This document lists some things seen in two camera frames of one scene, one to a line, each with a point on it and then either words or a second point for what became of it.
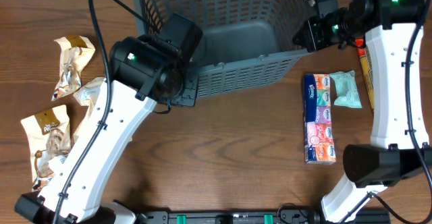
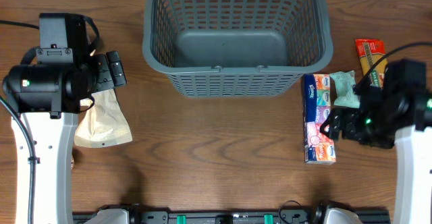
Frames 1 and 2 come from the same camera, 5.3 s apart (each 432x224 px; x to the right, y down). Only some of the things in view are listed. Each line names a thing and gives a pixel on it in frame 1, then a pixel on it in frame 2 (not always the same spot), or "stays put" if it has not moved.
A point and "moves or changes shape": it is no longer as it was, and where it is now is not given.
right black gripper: [315, 42] -> [347, 128]
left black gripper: [186, 96] -> [105, 79]
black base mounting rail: [284, 216] stays put
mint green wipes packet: [346, 88] stays put
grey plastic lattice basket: [247, 28] moves or changes shape
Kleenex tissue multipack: [320, 147] stays put
